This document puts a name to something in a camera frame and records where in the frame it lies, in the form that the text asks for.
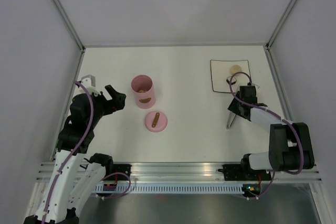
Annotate right aluminium frame post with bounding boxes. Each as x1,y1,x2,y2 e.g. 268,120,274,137
265,0,314,50

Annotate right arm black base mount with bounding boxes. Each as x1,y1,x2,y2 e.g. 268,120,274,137
217,164,246,181

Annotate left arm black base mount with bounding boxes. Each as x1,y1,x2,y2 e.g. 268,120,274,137
109,164,132,181

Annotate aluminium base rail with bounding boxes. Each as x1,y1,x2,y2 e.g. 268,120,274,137
35,162,322,184

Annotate left aluminium frame post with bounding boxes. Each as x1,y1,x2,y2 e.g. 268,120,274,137
36,0,86,51

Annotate aluminium frame post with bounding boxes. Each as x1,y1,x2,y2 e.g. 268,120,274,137
36,0,86,51
265,0,314,50

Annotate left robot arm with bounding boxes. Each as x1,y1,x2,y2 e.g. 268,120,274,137
24,82,127,223

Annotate pink cylindrical lunch box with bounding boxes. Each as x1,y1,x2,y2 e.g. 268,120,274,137
131,75,156,109

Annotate pink lunch box lid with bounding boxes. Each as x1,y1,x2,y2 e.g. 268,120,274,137
145,111,168,133

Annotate white square plate black rim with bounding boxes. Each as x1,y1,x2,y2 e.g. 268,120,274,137
210,60,251,93

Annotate white slotted cable duct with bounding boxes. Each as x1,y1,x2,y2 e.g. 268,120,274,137
93,183,244,195

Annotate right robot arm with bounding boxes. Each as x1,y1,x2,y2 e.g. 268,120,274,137
228,84,315,179

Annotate metal tongs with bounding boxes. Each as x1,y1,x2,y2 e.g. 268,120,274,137
226,85,258,129

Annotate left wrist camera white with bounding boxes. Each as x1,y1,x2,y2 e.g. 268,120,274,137
80,74,99,95

